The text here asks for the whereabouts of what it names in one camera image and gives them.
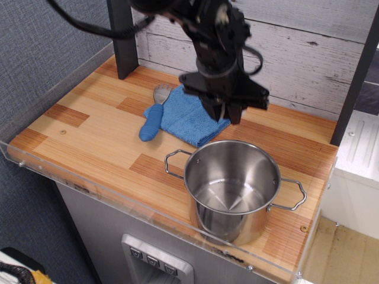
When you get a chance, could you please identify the silver dispenser panel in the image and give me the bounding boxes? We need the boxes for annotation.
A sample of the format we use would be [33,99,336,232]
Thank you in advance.
[121,234,195,283]

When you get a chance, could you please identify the blue folded cloth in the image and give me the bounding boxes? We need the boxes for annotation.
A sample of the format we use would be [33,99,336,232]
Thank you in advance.
[143,85,230,148]

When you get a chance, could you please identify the yellow object at corner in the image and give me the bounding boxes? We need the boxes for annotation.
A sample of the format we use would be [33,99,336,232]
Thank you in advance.
[31,270,54,284]

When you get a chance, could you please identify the grey toy cabinet front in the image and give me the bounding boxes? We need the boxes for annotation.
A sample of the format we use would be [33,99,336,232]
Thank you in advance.
[57,184,269,283]

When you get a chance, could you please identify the white toy sink counter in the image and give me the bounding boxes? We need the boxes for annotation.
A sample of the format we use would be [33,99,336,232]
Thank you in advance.
[321,111,378,239]

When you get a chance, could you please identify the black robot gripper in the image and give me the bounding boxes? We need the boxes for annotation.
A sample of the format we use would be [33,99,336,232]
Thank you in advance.
[179,60,269,125]

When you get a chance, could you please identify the dark grey right post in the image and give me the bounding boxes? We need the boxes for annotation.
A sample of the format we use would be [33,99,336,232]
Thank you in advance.
[330,8,378,146]

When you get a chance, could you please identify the black cable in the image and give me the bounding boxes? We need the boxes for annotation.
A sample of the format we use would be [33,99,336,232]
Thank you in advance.
[47,0,156,39]

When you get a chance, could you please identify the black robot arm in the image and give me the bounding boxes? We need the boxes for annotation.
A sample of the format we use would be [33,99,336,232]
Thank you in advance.
[129,1,269,124]

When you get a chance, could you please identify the clear acrylic guard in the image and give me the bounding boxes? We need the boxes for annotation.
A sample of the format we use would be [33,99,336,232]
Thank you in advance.
[1,43,336,283]

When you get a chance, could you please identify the plush sushi roll toy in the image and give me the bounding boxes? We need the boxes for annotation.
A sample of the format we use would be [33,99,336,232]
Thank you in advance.
[220,103,246,119]

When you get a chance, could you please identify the blue handled metal spork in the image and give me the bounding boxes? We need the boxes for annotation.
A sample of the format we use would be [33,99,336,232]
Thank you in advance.
[139,83,172,142]

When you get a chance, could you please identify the stainless steel pot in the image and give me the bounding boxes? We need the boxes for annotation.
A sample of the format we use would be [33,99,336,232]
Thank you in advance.
[165,140,307,246]

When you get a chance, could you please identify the dark grey left post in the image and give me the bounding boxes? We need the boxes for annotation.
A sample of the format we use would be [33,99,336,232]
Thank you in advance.
[107,0,139,80]

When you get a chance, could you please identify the dark grey post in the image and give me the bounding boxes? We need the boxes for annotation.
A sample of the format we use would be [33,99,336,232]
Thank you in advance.
[330,8,378,146]
[107,0,139,80]

